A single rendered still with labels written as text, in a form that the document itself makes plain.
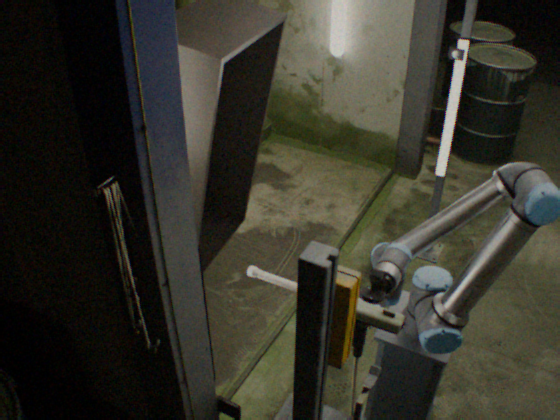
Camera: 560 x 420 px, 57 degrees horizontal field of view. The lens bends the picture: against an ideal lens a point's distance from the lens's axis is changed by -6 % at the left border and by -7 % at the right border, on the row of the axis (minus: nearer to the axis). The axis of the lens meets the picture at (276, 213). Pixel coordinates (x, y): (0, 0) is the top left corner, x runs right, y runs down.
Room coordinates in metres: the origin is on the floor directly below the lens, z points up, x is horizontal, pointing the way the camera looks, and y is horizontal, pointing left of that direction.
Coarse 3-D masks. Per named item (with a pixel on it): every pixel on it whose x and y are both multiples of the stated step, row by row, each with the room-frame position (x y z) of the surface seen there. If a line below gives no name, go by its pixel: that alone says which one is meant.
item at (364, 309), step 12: (252, 276) 1.21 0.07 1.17; (264, 276) 1.20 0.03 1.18; (276, 276) 1.19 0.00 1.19; (288, 288) 1.15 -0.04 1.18; (360, 300) 1.07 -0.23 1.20; (360, 312) 1.03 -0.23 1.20; (372, 312) 1.03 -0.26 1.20; (384, 312) 1.02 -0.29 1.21; (396, 312) 1.02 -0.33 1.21; (360, 324) 1.03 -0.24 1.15; (372, 324) 1.01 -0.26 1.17; (384, 324) 1.00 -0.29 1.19; (396, 324) 0.98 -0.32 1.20; (360, 336) 1.04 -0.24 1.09; (360, 348) 1.04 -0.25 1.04
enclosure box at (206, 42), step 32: (224, 0) 2.36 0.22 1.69; (192, 32) 1.97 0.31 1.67; (224, 32) 2.02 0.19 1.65; (256, 32) 2.07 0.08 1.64; (192, 64) 1.83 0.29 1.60; (224, 64) 2.46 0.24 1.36; (256, 64) 2.40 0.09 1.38; (192, 96) 1.84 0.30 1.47; (224, 96) 2.47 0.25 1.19; (256, 96) 2.40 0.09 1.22; (192, 128) 1.84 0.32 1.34; (224, 128) 2.47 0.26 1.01; (256, 128) 2.40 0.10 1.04; (192, 160) 1.85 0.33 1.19; (224, 160) 2.48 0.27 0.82; (256, 160) 2.40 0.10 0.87; (192, 192) 1.86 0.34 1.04; (224, 192) 2.48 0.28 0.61; (224, 224) 2.37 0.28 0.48
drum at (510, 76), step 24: (480, 72) 3.86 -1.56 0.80; (504, 72) 3.76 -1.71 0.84; (528, 72) 3.80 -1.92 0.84; (480, 96) 3.83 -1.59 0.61; (504, 96) 3.76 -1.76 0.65; (480, 120) 3.80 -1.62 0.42; (504, 120) 3.76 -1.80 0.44; (456, 144) 3.94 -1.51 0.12; (480, 144) 3.78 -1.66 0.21; (504, 144) 3.77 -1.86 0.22
